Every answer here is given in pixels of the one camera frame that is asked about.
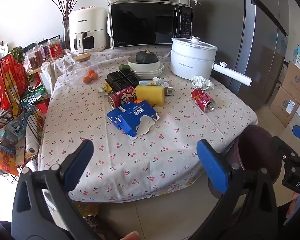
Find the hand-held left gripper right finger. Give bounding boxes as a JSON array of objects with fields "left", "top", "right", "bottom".
[{"left": 190, "top": 139, "right": 278, "bottom": 240}]

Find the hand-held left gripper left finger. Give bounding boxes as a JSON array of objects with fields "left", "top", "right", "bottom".
[{"left": 11, "top": 139, "right": 100, "bottom": 240}]

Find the red cartoon drink can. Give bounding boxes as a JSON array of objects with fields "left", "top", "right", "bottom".
[
  {"left": 108, "top": 86, "right": 137, "bottom": 108},
  {"left": 191, "top": 87, "right": 215, "bottom": 113}
]

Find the lined paper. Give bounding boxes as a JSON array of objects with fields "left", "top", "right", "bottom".
[{"left": 191, "top": 75, "right": 215, "bottom": 90}]

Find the person's right hand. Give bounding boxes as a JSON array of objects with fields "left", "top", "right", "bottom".
[{"left": 286, "top": 192, "right": 300, "bottom": 218}]

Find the person's left hand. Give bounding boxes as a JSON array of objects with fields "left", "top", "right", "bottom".
[{"left": 120, "top": 231, "right": 140, "bottom": 240}]

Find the brown cardboard box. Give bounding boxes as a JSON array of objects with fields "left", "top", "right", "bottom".
[
  {"left": 282, "top": 62, "right": 300, "bottom": 105},
  {"left": 269, "top": 87, "right": 300, "bottom": 127}
]

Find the white paper roll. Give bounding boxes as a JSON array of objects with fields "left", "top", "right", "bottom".
[{"left": 25, "top": 135, "right": 40, "bottom": 156}]

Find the cherry print tablecloth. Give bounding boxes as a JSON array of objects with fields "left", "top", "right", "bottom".
[{"left": 37, "top": 44, "right": 258, "bottom": 203}]

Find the blue flattened carton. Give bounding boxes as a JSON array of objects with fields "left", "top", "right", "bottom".
[{"left": 107, "top": 100, "right": 160, "bottom": 140}]

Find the orange snack packet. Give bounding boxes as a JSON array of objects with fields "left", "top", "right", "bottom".
[{"left": 0, "top": 145, "right": 19, "bottom": 177}]

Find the yellow crumpled wrapper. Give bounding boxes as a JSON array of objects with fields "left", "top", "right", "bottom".
[{"left": 97, "top": 83, "right": 113, "bottom": 96}]

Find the small pale cardboard box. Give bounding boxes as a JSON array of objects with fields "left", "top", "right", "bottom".
[{"left": 139, "top": 81, "right": 174, "bottom": 96}]

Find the black plastic compartment tray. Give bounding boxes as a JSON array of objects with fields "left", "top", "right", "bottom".
[{"left": 105, "top": 69, "right": 142, "bottom": 92}]

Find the yellow sponge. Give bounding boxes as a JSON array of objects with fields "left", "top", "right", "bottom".
[{"left": 135, "top": 84, "right": 165, "bottom": 107}]

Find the glass jar with bamboo lid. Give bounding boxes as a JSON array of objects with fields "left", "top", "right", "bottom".
[{"left": 65, "top": 52, "right": 100, "bottom": 83}]

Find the white electric cooking pot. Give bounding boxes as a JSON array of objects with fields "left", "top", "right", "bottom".
[{"left": 170, "top": 37, "right": 252, "bottom": 87}]

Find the red snack bag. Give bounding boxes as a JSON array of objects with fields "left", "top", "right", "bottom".
[{"left": 0, "top": 55, "right": 30, "bottom": 117}]

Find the dried food glass jar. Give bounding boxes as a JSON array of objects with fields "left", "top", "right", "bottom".
[
  {"left": 30, "top": 46, "right": 43, "bottom": 68},
  {"left": 39, "top": 40, "right": 50, "bottom": 62}
]

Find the deep white bowl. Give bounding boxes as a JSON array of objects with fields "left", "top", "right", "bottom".
[{"left": 127, "top": 56, "right": 161, "bottom": 72}]

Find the red label glass jar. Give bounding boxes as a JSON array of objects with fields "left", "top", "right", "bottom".
[{"left": 48, "top": 36, "right": 64, "bottom": 60}]

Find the grey refrigerator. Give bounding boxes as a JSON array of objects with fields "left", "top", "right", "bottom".
[{"left": 190, "top": 0, "right": 290, "bottom": 109}]

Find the dark green squash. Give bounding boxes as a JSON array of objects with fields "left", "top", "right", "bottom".
[{"left": 136, "top": 49, "right": 159, "bottom": 64}]

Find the green leafy plant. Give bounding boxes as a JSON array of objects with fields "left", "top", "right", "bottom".
[{"left": 11, "top": 46, "right": 24, "bottom": 61}]

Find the glass vase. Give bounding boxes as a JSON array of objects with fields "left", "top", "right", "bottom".
[{"left": 62, "top": 20, "right": 71, "bottom": 49}]

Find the white air fryer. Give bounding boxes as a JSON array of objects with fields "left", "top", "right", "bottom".
[{"left": 69, "top": 6, "right": 108, "bottom": 54}]

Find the black microwave oven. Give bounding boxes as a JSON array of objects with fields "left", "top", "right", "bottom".
[{"left": 107, "top": 0, "right": 193, "bottom": 48}]

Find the dry twig bunch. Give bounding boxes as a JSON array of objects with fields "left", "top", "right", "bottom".
[{"left": 47, "top": 0, "right": 83, "bottom": 23}]

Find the black wire rack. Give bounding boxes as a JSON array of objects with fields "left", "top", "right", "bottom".
[{"left": 0, "top": 50, "right": 47, "bottom": 183}]

